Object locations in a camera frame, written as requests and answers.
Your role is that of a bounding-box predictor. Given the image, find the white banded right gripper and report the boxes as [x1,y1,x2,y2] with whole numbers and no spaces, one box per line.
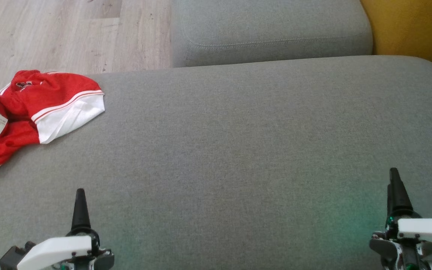
[370,168,432,270]

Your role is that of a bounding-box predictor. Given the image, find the small grey sofa cushion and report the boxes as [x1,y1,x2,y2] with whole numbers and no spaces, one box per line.
[171,0,373,68]

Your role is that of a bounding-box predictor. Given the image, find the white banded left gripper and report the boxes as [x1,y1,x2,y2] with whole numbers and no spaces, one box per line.
[17,188,114,270]

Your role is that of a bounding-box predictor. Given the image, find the large grey sofa seat cushion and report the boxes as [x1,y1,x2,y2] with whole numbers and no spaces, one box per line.
[0,55,432,270]

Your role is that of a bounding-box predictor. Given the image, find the red white sports shorts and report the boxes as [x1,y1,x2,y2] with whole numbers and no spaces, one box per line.
[0,70,105,183]

